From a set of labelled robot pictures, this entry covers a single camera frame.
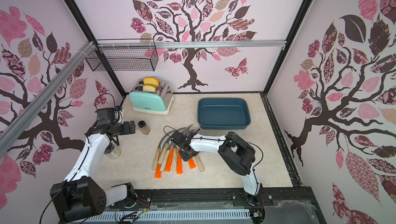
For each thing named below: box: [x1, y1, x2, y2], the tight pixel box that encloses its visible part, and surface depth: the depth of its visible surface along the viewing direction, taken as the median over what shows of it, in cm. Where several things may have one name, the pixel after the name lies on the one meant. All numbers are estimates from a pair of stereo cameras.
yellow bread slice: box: [142, 76, 160, 87], surface depth 102 cm
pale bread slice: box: [142, 84, 158, 93], surface depth 100 cm
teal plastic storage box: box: [196, 97, 252, 130], surface depth 112 cm
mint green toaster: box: [128, 79, 175, 116], surface depth 102 cm
